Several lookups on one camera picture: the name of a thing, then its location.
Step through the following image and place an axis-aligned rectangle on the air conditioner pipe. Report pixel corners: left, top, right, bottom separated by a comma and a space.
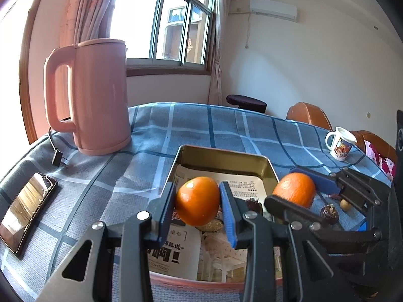
245, 13, 252, 49

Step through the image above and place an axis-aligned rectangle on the brown wooden door frame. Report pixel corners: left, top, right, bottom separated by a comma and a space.
18, 0, 55, 145

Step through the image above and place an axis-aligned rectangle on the white printed mug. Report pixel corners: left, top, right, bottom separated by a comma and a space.
325, 126, 358, 162

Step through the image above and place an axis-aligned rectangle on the black kettle power cable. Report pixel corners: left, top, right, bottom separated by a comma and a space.
48, 127, 69, 169

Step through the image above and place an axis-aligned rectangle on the brown leather armchair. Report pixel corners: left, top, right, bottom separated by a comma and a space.
286, 102, 332, 131

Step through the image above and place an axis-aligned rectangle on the pale beige curtain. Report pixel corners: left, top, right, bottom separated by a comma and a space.
208, 0, 237, 104

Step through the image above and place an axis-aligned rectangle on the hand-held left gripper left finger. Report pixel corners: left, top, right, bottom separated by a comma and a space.
36, 181, 177, 302

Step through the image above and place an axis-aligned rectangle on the dark round stool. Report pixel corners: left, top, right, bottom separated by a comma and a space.
226, 94, 267, 114

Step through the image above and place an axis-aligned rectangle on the black smartphone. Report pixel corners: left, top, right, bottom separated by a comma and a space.
0, 172, 59, 256

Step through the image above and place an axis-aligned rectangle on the pink floral pillow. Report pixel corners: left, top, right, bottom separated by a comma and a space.
365, 143, 396, 181

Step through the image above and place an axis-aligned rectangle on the blue plaid tablecloth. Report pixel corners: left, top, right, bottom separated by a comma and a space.
0, 102, 397, 302

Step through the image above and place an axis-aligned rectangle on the brown leather sofa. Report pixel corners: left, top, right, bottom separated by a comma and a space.
349, 130, 398, 164

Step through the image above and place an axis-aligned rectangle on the printed paper leaflet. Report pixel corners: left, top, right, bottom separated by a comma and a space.
151, 164, 278, 284

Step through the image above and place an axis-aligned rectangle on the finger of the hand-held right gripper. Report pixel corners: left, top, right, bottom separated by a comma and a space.
265, 194, 382, 243
289, 167, 391, 212

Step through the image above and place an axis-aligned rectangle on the sliding glass window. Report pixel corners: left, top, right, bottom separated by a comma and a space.
107, 0, 218, 76

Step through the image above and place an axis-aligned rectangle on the pink metal tin box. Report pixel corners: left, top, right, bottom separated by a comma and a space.
146, 145, 285, 291

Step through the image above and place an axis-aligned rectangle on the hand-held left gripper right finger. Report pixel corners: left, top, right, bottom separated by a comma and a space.
219, 181, 359, 302

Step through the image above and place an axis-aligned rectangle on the pink curtain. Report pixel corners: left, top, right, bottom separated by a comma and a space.
60, 0, 125, 48

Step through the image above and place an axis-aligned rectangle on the pink electric kettle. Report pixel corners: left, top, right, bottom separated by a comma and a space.
43, 39, 132, 156

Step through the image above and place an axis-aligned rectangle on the white air conditioner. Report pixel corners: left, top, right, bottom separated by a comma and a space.
249, 0, 297, 21

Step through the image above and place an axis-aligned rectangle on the orange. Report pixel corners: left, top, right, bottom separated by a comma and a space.
175, 176, 221, 226
272, 172, 316, 209

